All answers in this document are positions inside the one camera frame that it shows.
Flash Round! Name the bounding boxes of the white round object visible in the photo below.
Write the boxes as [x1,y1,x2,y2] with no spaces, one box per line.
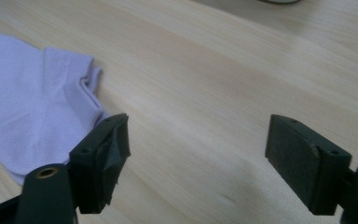
[257,0,301,5]

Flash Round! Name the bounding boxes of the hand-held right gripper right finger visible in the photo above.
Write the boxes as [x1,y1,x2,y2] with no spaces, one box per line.
[264,113,352,217]

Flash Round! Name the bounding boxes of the lavender sock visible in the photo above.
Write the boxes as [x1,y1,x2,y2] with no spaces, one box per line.
[0,34,110,187]

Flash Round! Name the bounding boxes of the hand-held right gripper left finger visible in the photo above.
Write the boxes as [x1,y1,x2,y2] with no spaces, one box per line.
[69,113,131,216]

